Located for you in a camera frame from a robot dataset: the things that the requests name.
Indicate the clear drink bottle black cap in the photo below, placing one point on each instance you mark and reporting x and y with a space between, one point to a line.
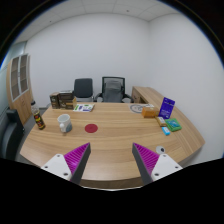
38 118

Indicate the orange cardboard box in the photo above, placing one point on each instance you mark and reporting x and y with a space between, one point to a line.
150 112

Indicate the small light blue box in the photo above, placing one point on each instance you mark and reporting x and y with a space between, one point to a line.
166 131

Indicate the black padded office chair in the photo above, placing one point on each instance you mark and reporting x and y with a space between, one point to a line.
83 87

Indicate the purple standing sign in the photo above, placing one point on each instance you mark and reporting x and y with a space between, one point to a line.
166 107

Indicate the small tan box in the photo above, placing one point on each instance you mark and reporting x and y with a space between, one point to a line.
160 121

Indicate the small dark brown box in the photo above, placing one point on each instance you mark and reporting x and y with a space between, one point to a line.
54 100

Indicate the white and grey mug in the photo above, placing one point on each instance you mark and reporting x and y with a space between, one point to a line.
64 123

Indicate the flat round red coaster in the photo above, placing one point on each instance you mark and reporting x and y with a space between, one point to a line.
91 128

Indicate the wooden side cabinet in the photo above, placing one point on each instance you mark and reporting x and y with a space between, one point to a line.
141 94

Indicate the black leather sofa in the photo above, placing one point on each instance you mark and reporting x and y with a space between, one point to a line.
10 136

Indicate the white green purple leaflet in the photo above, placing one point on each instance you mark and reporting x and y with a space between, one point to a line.
84 107

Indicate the small round white gadget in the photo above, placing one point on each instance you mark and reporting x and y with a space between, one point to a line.
160 149

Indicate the green flat box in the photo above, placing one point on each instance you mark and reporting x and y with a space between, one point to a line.
173 125

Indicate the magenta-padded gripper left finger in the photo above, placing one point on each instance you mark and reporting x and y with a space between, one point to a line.
76 158

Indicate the grey mesh office chair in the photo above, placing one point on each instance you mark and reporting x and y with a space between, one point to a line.
113 90

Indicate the wooden shelf cabinet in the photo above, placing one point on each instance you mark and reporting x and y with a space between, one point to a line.
23 103

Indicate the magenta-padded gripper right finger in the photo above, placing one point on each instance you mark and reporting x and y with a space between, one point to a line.
146 159

